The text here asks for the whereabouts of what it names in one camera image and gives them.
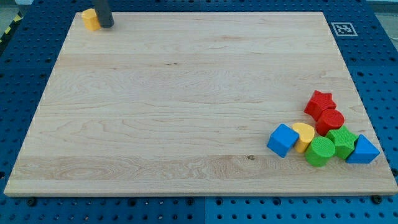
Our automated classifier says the wooden board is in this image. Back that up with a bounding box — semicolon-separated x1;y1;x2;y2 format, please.
4;12;397;197

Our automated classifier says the red star block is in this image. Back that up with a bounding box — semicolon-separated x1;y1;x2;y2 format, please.
304;90;336;121

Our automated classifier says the green star block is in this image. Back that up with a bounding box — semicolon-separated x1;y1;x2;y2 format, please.
325;125;359;160

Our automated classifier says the blue cube block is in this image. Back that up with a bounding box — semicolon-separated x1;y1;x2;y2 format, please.
267;124;299;158

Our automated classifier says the yellow heart block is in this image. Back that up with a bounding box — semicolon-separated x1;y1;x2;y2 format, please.
292;123;315;153

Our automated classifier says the green cylinder block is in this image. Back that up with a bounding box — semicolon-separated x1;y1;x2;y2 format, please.
305;136;336;167

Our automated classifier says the red cylinder block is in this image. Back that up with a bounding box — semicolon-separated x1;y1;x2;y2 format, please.
315;109;345;136

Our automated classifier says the yellow hexagon block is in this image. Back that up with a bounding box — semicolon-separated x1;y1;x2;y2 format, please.
81;8;101;31

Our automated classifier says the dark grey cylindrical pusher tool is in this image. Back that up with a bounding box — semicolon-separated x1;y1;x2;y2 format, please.
92;0;114;28

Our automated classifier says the white fiducial marker tag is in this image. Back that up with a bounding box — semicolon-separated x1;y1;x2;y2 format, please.
331;22;358;37

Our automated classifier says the blue triangle block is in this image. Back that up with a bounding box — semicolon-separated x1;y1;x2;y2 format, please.
346;134;380;164

